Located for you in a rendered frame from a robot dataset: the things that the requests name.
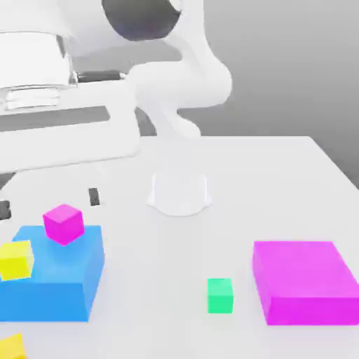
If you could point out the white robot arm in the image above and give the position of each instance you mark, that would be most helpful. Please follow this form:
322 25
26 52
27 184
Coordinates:
196 81

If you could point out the small golden yellow cube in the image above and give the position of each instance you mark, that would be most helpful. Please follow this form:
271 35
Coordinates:
11 347

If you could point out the small magenta cube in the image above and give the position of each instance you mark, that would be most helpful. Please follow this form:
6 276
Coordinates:
63 224

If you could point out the large blue box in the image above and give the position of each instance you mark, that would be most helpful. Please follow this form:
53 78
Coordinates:
59 280

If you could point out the small green cube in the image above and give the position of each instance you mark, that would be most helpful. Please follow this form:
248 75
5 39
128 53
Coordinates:
220 296

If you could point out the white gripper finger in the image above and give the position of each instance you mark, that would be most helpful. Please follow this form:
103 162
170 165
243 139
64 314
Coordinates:
4 210
94 197

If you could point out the large magenta box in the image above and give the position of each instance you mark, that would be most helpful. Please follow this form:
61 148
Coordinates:
305 280

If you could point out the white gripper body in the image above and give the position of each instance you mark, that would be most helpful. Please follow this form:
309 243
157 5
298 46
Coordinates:
70 140

